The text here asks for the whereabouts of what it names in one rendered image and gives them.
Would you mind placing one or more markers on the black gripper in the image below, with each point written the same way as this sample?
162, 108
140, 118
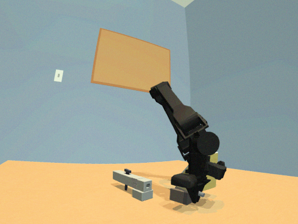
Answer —
192, 181

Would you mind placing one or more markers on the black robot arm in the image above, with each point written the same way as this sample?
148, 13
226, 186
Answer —
191, 136

